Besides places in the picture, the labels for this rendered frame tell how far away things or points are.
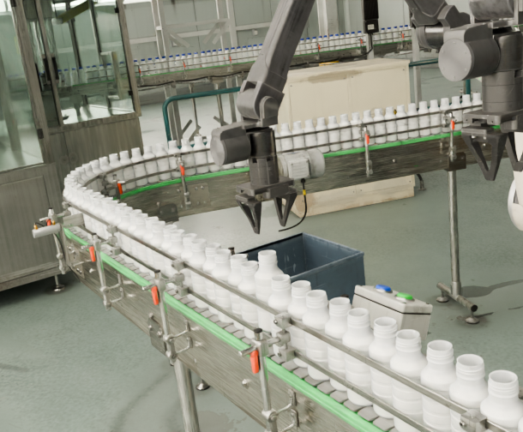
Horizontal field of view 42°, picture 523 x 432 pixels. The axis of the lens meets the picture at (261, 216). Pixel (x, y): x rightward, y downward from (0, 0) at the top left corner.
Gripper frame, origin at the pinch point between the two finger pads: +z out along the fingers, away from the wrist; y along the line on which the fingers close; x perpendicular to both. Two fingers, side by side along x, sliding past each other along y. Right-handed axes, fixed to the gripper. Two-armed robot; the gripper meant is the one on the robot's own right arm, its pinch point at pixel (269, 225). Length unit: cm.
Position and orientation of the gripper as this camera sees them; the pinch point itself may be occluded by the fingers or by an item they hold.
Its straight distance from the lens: 137.1
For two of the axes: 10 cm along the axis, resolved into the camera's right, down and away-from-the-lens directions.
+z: 1.0, 9.6, 2.8
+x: 5.4, 1.8, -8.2
